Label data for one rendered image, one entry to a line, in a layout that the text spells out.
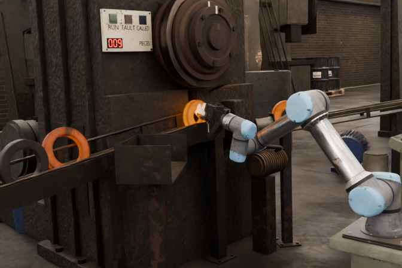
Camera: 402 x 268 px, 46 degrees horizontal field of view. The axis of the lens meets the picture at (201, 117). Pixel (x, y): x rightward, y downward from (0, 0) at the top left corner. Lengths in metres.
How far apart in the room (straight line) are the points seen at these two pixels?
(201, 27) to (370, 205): 1.02
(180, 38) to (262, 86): 2.86
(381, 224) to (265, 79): 3.17
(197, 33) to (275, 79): 2.89
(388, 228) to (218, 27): 1.11
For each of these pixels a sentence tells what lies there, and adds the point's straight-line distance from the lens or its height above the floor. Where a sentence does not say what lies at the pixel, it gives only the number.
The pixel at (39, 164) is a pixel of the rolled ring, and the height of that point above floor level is 0.65.
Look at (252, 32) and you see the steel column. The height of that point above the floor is 1.39.
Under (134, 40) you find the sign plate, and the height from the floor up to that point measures 1.11.
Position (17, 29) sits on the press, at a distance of 6.80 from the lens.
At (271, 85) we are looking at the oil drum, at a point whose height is 0.74.
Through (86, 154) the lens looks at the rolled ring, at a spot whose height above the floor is 0.66.
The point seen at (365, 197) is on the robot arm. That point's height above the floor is 0.50.
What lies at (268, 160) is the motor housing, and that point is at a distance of 2.42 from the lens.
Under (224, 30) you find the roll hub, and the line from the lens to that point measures 2.25.
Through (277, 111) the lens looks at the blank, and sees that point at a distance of 2.53.
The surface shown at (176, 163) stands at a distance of 1.89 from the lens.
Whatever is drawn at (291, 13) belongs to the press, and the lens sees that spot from 10.18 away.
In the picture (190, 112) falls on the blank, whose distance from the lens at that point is 2.25.
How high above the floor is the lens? 1.00
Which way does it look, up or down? 7 degrees down
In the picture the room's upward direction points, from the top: 2 degrees counter-clockwise
